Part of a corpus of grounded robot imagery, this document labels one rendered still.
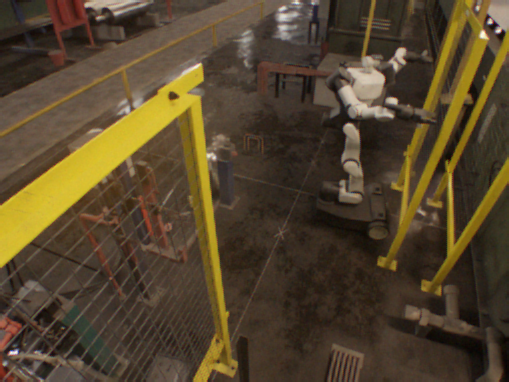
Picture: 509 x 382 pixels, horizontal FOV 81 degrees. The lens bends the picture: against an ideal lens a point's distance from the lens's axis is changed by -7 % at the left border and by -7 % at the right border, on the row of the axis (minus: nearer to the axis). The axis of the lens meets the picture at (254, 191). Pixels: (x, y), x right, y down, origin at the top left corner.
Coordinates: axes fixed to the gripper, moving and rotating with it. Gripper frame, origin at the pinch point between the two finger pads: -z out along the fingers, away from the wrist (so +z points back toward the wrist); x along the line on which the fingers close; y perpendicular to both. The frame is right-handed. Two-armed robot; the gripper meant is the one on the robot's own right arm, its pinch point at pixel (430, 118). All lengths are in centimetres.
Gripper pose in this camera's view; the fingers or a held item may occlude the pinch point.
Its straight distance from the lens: 206.5
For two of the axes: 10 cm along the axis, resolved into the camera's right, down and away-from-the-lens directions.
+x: -4.0, 6.0, -6.9
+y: 0.0, -7.6, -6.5
